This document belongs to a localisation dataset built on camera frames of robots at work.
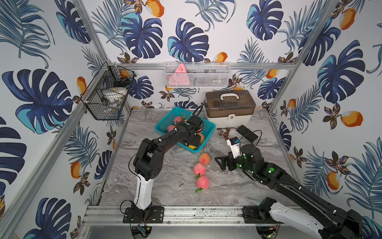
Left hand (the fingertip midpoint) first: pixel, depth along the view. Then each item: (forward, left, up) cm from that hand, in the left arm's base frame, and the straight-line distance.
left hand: (192, 139), depth 93 cm
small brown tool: (+11, -23, -7) cm, 26 cm away
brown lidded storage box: (+16, -21, +13) cm, 30 cm away
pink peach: (+19, +11, -3) cm, 22 cm away
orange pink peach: (+2, -6, -1) cm, 7 cm away
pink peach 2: (-17, -5, -2) cm, 18 cm away
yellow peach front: (-5, 0, 0) cm, 5 cm away
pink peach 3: (-25, -7, -3) cm, 26 cm away
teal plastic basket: (+12, -9, -3) cm, 16 cm away
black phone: (+14, -37, -7) cm, 40 cm away
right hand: (-14, -16, +9) cm, 24 cm away
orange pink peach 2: (-11, -8, -3) cm, 14 cm away
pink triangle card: (+27, +10, +27) cm, 39 cm away
